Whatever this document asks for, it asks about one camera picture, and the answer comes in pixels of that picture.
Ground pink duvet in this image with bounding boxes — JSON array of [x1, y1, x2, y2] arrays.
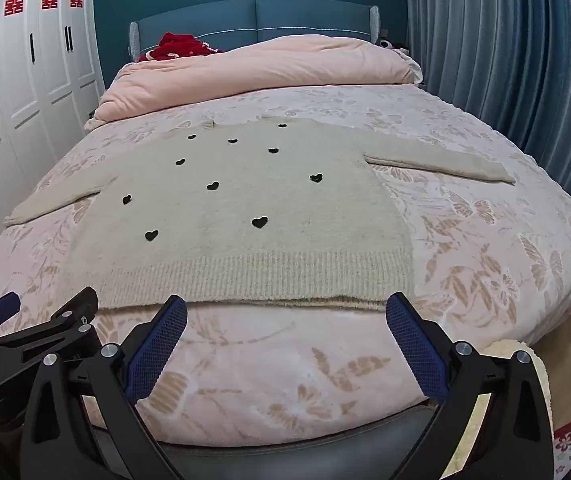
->
[[84, 35, 423, 133]]

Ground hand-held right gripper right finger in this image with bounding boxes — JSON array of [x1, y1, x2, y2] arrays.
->
[[385, 292, 554, 480]]

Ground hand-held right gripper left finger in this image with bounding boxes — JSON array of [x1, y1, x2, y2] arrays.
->
[[20, 294, 189, 480]]

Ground beige sweater with black hearts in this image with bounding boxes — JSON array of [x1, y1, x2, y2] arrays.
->
[[3, 116, 517, 311]]

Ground blue-grey curtain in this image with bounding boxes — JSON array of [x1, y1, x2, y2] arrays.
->
[[400, 0, 571, 241]]

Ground small bedside items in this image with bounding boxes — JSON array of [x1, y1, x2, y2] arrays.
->
[[377, 30, 410, 57]]

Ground pink floral bed blanket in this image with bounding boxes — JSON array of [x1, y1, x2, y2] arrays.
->
[[0, 82, 571, 448]]

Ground blue bed headboard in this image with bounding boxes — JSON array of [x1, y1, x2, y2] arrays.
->
[[129, 0, 381, 63]]

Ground white wardrobe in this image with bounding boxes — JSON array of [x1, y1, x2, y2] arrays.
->
[[0, 0, 106, 261]]

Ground red cloth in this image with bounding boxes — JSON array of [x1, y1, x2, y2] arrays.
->
[[146, 32, 224, 61]]

